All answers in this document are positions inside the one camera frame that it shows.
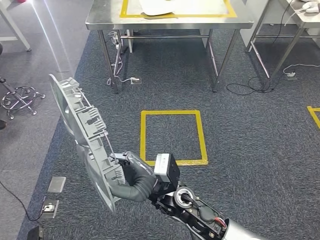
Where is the white floor cable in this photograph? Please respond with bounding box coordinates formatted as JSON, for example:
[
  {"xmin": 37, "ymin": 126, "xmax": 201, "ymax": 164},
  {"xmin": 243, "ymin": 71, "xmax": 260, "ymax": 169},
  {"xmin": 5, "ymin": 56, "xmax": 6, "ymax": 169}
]
[{"xmin": 106, "ymin": 30, "xmax": 133, "ymax": 86}]

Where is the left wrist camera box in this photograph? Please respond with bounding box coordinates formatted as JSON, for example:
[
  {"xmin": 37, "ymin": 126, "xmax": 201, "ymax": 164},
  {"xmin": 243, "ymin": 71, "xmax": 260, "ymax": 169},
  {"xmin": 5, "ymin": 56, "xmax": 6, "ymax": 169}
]
[{"xmin": 26, "ymin": 225, "xmax": 46, "ymax": 240}]

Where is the chrome base stool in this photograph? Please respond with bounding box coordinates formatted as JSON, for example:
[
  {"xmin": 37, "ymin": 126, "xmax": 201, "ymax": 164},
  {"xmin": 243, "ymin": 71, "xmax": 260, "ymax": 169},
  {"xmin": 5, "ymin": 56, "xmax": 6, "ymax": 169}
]
[{"xmin": 0, "ymin": 76, "xmax": 47, "ymax": 121}]

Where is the black floor cable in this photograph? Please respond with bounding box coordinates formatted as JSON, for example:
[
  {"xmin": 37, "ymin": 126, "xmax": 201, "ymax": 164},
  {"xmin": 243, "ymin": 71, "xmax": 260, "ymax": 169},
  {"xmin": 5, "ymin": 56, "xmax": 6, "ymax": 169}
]
[
  {"xmin": 0, "ymin": 181, "xmax": 45, "ymax": 223},
  {"xmin": 226, "ymin": 75, "xmax": 275, "ymax": 97}
]

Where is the white power strip cable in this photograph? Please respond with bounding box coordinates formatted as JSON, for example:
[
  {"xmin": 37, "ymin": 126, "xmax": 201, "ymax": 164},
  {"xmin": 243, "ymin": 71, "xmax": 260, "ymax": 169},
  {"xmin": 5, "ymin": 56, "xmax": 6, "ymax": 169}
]
[{"xmin": 282, "ymin": 62, "xmax": 320, "ymax": 75}]

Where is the silver plastic hubcap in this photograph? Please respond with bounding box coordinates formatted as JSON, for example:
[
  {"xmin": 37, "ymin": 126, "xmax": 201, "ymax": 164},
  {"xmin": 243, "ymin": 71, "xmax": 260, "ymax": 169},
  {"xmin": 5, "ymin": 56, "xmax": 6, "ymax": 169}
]
[{"xmin": 48, "ymin": 73, "xmax": 127, "ymax": 214}]

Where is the grey metal table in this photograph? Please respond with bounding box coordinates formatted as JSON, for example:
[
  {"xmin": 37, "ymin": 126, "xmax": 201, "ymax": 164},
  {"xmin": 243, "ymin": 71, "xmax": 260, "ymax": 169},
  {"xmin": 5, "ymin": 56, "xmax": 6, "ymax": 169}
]
[{"xmin": 85, "ymin": 0, "xmax": 254, "ymax": 95}]

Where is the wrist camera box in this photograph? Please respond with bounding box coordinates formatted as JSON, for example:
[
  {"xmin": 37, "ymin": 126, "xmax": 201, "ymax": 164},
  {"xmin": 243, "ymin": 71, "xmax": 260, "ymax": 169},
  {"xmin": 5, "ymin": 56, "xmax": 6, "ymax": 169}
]
[
  {"xmin": 26, "ymin": 225, "xmax": 46, "ymax": 240},
  {"xmin": 153, "ymin": 152, "xmax": 181, "ymax": 194}
]

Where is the white object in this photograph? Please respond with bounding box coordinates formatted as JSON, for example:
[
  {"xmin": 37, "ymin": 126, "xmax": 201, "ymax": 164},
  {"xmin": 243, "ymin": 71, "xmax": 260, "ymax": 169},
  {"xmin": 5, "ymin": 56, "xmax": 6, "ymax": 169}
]
[{"xmin": 300, "ymin": 0, "xmax": 320, "ymax": 14}]

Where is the grey floor cover plate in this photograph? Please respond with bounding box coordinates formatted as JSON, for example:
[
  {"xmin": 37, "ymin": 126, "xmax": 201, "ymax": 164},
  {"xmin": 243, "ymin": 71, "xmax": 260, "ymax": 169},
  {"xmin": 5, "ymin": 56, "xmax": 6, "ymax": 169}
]
[{"xmin": 47, "ymin": 176, "xmax": 67, "ymax": 194}]

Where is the white panel desk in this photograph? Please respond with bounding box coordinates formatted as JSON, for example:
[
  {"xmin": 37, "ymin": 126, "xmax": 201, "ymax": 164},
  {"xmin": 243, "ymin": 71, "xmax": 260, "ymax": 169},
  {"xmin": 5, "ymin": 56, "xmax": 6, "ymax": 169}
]
[{"xmin": 239, "ymin": 0, "xmax": 272, "ymax": 47}]

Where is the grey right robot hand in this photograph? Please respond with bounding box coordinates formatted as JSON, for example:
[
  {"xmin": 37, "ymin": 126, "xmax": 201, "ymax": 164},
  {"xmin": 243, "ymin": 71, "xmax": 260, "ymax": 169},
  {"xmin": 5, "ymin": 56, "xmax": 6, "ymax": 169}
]
[{"xmin": 109, "ymin": 151, "xmax": 160, "ymax": 203}]

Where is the black hanging cable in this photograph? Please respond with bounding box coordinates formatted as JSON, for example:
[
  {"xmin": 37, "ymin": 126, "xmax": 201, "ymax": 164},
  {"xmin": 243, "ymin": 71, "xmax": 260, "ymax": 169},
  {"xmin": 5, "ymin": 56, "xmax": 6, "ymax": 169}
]
[{"xmin": 272, "ymin": 0, "xmax": 294, "ymax": 45}]

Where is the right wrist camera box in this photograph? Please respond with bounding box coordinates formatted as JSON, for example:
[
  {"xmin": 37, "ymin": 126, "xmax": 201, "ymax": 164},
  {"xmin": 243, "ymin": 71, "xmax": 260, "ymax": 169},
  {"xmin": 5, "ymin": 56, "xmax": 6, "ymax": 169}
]
[{"xmin": 153, "ymin": 152, "xmax": 181, "ymax": 194}]

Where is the white plastic shell part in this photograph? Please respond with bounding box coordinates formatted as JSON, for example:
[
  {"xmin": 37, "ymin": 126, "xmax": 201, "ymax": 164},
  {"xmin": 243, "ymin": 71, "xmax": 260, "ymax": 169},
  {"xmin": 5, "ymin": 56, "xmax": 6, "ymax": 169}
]
[{"xmin": 138, "ymin": 0, "xmax": 176, "ymax": 17}]

